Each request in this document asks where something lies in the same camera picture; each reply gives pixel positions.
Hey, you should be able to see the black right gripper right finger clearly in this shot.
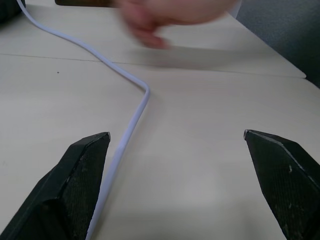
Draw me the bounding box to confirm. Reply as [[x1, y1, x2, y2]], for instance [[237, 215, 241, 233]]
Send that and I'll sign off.
[[243, 129, 320, 240]]

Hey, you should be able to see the dark brown flat object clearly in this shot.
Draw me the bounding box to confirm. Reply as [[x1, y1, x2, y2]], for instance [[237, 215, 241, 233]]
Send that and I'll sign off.
[[54, 0, 122, 8]]

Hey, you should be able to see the black rounded object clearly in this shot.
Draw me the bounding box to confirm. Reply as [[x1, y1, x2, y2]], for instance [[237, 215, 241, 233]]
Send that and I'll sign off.
[[0, 0, 27, 24]]

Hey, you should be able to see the white power cable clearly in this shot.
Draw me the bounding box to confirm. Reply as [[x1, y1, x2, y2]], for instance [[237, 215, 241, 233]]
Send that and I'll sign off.
[[86, 0, 151, 240]]

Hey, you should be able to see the bare person hand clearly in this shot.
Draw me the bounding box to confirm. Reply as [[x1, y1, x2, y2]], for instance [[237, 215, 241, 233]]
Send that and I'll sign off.
[[109, 0, 241, 50]]

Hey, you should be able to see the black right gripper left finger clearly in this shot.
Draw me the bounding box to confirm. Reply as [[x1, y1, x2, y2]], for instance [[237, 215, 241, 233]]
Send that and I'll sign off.
[[0, 131, 111, 240]]

